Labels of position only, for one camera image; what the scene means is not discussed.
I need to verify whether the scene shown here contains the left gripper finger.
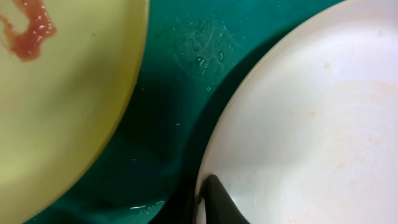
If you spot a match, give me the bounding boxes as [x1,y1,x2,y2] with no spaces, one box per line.
[201,174,249,224]

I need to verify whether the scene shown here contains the white plate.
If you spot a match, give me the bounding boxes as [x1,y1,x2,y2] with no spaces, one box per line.
[197,0,397,224]

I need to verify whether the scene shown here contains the teal plastic tray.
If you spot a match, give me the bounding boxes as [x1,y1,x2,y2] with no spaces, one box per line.
[31,0,338,224]

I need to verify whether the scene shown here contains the yellow-green plate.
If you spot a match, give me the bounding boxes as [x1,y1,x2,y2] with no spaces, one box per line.
[1,0,149,223]

